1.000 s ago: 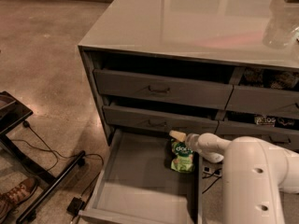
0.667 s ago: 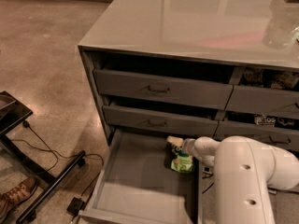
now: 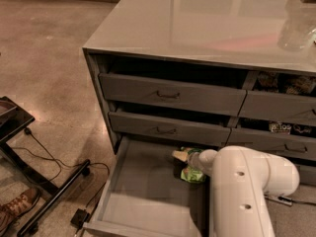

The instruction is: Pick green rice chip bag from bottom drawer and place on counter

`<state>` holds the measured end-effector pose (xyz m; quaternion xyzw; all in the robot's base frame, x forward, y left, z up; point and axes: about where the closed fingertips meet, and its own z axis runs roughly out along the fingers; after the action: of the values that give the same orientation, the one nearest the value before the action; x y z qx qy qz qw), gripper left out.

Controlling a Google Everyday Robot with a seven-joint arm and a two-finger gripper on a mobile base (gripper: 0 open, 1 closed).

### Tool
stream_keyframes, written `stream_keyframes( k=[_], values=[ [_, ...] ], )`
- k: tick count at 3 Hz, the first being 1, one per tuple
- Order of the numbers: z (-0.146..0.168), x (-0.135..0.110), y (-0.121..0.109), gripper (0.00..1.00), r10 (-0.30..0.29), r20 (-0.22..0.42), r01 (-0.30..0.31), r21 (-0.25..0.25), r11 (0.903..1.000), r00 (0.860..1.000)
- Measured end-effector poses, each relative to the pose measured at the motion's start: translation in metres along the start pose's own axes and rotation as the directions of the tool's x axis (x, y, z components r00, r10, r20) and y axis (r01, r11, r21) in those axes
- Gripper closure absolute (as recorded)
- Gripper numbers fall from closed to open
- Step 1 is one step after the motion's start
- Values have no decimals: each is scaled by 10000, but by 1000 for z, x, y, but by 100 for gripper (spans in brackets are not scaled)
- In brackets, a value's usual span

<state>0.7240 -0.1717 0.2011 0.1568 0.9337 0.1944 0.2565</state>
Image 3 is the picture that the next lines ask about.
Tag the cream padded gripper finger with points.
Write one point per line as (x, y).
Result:
(180, 155)

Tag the green rice chip bag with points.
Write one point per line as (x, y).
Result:
(190, 174)

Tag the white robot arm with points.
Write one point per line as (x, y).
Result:
(241, 178)

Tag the middle left grey drawer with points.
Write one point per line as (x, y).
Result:
(169, 128)

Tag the grey drawer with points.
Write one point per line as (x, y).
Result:
(169, 128)
(172, 94)
(282, 144)
(307, 171)
(279, 107)

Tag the open bottom left drawer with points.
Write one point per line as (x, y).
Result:
(145, 197)

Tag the grey drawer cabinet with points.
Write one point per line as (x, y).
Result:
(225, 43)

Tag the top left grey drawer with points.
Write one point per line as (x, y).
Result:
(172, 94)

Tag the snack bags in middle drawer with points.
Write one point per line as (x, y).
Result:
(293, 129)

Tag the middle right grey drawer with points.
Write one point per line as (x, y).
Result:
(282, 144)

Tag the top right grey drawer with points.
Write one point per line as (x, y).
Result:
(279, 107)

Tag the bottom right grey drawer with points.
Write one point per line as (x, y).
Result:
(307, 171)

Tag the clear plastic bag on counter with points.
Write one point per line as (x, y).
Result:
(296, 35)

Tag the white power strip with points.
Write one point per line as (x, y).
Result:
(279, 199)

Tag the black power adapter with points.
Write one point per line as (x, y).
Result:
(79, 218)

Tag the brown leather shoe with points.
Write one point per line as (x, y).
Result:
(17, 207)

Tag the black cart frame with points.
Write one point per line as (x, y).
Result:
(13, 120)

